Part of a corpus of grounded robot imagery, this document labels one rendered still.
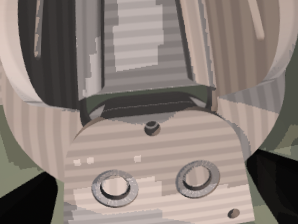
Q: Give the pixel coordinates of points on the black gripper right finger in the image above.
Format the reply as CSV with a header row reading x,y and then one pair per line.
x,y
276,178

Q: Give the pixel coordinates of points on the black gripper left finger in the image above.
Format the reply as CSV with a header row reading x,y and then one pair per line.
x,y
31,203

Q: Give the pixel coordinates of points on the beige metal plate with two holes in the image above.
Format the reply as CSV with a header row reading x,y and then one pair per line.
x,y
153,146

